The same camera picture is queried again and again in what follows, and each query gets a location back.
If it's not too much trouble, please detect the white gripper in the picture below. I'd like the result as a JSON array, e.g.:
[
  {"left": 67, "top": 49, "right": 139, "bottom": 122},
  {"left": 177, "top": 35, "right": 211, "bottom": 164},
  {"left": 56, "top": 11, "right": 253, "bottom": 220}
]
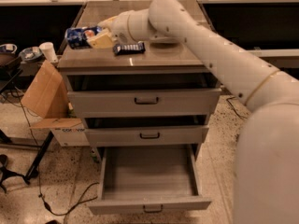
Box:
[{"left": 87, "top": 11, "right": 135, "bottom": 49}]

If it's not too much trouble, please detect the blue pepsi can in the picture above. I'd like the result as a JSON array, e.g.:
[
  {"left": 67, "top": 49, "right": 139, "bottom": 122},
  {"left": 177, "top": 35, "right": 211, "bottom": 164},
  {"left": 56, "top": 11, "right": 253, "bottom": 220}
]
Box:
[{"left": 64, "top": 26, "right": 102, "bottom": 49}]

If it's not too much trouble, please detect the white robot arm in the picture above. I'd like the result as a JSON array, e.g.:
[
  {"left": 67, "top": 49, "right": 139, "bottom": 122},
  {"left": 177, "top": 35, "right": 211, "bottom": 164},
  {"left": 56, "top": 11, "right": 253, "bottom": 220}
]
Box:
[{"left": 92, "top": 0, "right": 299, "bottom": 224}]

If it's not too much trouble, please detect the grey drawer cabinet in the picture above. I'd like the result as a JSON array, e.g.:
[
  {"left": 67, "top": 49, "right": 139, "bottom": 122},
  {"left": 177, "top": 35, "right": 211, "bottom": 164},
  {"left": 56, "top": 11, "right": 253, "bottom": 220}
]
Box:
[{"left": 56, "top": 0, "right": 232, "bottom": 161}]

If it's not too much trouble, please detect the grey top drawer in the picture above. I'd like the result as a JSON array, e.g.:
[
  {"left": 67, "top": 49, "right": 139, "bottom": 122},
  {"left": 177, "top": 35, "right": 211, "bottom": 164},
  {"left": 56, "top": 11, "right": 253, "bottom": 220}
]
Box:
[{"left": 68, "top": 89, "right": 220, "bottom": 118}]

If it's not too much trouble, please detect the grey middle drawer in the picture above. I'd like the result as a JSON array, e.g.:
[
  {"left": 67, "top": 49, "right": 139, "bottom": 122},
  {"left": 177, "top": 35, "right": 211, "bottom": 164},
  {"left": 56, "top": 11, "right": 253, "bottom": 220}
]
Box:
[{"left": 85, "top": 125, "right": 208, "bottom": 147}]

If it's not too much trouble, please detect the grey open bottom drawer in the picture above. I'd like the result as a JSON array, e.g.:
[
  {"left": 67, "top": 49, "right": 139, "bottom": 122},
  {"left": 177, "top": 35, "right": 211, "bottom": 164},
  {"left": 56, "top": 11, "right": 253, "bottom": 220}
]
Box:
[{"left": 89, "top": 145, "right": 211, "bottom": 215}]

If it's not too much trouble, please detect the dark blue snack packet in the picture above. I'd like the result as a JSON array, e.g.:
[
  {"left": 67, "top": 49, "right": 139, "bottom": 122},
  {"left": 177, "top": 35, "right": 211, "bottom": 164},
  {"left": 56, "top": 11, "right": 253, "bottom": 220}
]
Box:
[{"left": 112, "top": 42, "right": 146, "bottom": 55}]

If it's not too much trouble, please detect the white paper cup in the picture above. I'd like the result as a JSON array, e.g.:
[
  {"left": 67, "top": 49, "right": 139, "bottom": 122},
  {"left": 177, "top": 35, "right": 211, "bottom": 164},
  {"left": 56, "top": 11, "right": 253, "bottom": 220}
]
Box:
[{"left": 39, "top": 42, "right": 58, "bottom": 63}]

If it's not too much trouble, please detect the blue bowl on side table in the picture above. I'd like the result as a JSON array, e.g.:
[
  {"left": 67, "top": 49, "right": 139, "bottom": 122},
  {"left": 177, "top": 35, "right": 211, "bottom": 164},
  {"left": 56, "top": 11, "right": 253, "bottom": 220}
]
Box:
[{"left": 20, "top": 47, "right": 43, "bottom": 63}]

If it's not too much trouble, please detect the brown cardboard box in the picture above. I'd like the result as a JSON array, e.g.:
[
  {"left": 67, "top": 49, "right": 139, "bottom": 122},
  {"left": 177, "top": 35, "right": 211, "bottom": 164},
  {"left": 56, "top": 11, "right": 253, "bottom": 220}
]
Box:
[{"left": 21, "top": 61, "right": 89, "bottom": 147}]

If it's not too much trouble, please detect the dark side table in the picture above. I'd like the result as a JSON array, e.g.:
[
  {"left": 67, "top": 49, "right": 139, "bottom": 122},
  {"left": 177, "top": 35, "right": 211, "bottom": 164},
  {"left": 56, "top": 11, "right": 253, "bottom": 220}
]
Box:
[{"left": 0, "top": 43, "right": 22, "bottom": 93}]

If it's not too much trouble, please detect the black stand leg left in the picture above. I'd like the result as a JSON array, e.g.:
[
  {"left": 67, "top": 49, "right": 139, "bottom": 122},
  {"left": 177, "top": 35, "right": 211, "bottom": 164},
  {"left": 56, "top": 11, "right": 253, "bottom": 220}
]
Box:
[{"left": 25, "top": 132, "right": 54, "bottom": 184}]

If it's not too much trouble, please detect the black chair base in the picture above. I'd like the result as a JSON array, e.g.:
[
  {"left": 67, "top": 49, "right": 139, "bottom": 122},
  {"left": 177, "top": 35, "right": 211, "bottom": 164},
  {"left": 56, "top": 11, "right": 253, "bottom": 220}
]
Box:
[{"left": 0, "top": 154, "right": 30, "bottom": 192}]

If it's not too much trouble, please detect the black power adapter cable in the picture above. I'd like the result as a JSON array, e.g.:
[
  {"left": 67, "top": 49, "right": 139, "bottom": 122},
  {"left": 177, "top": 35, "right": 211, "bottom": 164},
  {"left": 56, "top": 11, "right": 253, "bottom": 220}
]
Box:
[{"left": 225, "top": 95, "right": 250, "bottom": 120}]

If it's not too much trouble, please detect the black floor cable left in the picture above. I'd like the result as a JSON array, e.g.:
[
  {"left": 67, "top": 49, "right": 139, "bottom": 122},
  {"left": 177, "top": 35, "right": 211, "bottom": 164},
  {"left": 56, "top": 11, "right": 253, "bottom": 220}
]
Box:
[{"left": 12, "top": 87, "right": 101, "bottom": 217}]

